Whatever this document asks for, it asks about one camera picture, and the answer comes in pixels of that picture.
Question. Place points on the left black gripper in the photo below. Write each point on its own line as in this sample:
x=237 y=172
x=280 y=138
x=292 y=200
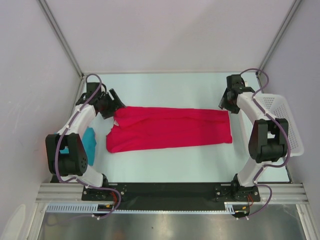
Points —
x=115 y=104

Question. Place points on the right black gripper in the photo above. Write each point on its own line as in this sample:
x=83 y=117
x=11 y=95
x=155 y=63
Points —
x=235 y=109

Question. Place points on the red t shirt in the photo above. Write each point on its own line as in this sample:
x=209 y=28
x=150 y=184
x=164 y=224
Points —
x=138 y=128

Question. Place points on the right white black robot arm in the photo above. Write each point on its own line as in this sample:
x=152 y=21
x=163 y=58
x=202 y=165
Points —
x=268 y=141

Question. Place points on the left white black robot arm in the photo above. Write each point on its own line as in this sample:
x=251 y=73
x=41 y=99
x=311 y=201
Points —
x=84 y=113

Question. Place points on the teal folded t shirt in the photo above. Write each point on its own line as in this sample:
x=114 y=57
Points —
x=90 y=145

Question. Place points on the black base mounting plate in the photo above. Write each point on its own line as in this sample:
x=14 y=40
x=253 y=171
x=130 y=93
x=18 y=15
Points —
x=194 y=196

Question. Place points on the white slotted cable duct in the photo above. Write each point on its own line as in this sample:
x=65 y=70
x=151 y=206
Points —
x=95 y=208

